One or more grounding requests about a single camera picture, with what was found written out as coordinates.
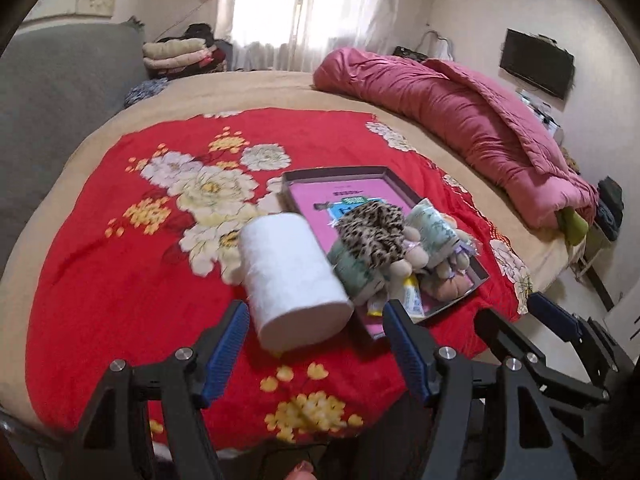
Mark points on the green tissue pack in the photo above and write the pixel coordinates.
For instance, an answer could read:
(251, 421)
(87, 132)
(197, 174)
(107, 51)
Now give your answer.
(355, 274)
(437, 237)

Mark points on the person's hand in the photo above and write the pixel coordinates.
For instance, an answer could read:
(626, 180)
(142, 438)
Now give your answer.
(302, 471)

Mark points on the teddy bear purple dress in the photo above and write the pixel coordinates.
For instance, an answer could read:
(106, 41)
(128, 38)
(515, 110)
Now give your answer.
(449, 280)

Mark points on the black wall television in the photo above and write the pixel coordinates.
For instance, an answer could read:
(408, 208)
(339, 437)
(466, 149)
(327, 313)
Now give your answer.
(538, 62)

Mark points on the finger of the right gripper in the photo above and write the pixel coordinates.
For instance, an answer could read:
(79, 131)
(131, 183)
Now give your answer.
(575, 324)
(505, 341)

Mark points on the teddy bear pink dress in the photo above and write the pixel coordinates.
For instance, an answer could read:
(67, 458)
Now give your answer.
(415, 258)

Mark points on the white towel roll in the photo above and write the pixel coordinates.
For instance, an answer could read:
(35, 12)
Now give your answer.
(295, 298)

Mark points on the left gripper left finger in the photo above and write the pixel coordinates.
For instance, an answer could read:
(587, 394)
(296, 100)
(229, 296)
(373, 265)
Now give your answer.
(113, 438)

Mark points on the white sheer curtain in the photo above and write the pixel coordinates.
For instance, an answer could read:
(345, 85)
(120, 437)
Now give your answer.
(296, 35)

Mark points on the blue patterned cloth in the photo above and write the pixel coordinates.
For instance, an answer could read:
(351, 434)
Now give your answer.
(147, 89)

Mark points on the stack of folded blankets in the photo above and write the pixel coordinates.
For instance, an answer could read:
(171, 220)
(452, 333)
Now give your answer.
(176, 58)

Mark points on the pink red quilt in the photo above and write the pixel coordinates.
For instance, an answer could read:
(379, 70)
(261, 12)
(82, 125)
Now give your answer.
(491, 128)

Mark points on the red floral blanket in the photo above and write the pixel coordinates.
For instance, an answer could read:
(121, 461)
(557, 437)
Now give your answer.
(149, 257)

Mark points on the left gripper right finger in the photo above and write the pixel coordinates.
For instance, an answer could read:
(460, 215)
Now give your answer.
(490, 422)

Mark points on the yellow white tube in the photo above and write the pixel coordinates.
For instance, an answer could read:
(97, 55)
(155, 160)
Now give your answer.
(407, 292)

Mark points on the grey quilted headboard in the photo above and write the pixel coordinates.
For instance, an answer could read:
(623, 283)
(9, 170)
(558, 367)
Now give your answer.
(58, 85)

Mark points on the leopard print scrunchie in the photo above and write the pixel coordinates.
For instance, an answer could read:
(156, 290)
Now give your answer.
(373, 233)

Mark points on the beige bed sheet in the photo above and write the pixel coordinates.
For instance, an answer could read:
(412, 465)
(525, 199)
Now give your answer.
(544, 253)

